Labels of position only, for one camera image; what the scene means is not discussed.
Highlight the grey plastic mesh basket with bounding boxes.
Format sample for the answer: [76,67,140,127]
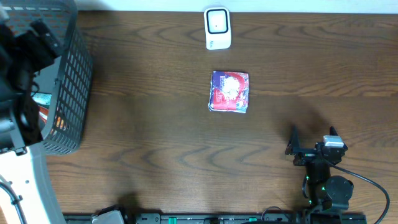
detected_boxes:
[1,0,93,155]

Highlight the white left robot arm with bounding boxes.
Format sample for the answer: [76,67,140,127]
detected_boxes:
[1,9,65,223]

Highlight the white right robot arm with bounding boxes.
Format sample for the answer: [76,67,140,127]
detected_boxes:
[285,127,367,224]

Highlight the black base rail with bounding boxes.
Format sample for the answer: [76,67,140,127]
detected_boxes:
[64,213,367,224]

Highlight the white barcode scanner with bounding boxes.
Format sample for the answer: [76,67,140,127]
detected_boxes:
[203,7,232,50]

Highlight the orange snack bar wrapper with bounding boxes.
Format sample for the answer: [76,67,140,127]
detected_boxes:
[39,105,68,131]

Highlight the teal snack packet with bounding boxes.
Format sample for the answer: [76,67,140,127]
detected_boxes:
[32,93,52,107]

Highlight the red purple noodle packet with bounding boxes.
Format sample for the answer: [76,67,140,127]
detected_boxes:
[208,71,249,113]

